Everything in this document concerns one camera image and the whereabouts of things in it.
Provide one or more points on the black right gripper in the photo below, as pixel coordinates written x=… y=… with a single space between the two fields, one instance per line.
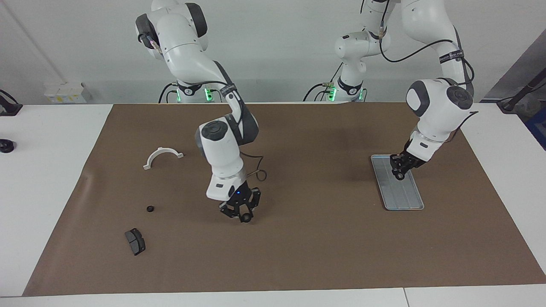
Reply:
x=239 y=195

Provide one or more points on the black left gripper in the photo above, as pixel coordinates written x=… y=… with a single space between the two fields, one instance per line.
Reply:
x=408 y=160

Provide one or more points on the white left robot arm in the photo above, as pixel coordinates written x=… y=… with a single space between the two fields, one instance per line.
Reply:
x=439 y=115

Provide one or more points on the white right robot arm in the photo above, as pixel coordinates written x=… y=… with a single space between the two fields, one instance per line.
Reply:
x=222 y=149

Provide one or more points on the silver metal tray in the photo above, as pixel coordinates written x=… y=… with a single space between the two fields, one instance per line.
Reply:
x=405 y=196

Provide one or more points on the brown table mat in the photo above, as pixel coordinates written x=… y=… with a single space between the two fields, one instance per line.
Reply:
x=298 y=256

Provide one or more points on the wide grey brake pad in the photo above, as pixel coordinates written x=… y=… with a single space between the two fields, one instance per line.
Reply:
x=135 y=242

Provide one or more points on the black stand rod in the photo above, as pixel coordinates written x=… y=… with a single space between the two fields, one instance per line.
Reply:
x=509 y=105

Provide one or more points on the blue crate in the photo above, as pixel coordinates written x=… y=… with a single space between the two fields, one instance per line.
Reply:
x=538 y=128

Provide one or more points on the black round knob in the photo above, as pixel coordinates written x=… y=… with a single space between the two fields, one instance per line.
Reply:
x=6 y=146

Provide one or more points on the black table clamp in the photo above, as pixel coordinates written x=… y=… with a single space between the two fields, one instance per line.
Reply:
x=8 y=108

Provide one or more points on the white curved plastic bracket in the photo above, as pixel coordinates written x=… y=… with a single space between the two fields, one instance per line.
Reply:
x=164 y=149

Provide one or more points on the white wall socket box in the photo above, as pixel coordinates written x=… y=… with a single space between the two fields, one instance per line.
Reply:
x=64 y=91

